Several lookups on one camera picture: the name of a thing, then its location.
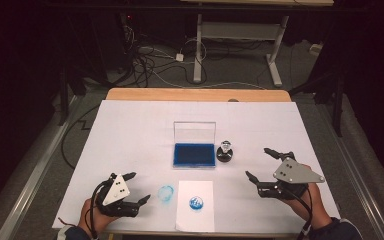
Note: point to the white power adapter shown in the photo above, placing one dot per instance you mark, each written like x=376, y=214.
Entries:
x=179, y=57

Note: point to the person's right hand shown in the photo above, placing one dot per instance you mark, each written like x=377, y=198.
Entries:
x=313, y=208

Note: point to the black stamp cap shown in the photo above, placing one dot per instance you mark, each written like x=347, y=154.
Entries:
x=224, y=156

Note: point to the white paper sheet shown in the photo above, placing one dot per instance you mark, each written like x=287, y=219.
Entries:
x=195, y=220

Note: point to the white table cover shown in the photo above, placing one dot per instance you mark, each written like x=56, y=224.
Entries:
x=140, y=133

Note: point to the metal floor rail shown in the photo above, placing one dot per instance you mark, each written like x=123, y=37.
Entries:
x=356, y=180
x=36, y=170

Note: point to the clear blue plastic cap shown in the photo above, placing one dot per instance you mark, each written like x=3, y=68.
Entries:
x=165, y=193

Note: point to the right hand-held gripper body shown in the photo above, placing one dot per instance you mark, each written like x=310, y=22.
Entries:
x=295, y=173

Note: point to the person's left hand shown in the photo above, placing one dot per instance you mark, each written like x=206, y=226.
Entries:
x=90, y=218

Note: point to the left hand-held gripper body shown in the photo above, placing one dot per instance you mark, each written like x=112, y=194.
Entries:
x=117, y=191

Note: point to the black stand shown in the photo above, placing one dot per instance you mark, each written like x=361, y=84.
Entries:
x=337, y=106
x=63, y=100

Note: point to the white-legged desk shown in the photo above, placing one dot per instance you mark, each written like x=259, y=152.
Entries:
x=240, y=30

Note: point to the blue ink pad box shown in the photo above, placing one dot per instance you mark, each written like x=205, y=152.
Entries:
x=194, y=155

